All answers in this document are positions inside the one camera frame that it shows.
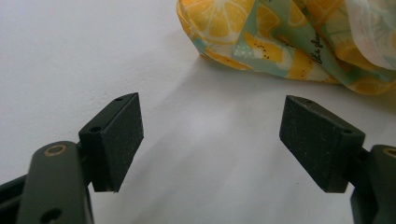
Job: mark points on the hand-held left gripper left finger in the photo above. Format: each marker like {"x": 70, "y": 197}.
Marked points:
{"x": 115, "y": 146}

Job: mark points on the lemon print cloth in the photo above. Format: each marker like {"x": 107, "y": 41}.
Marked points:
{"x": 280, "y": 40}

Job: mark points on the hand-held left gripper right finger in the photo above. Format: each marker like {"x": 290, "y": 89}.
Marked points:
{"x": 317, "y": 143}

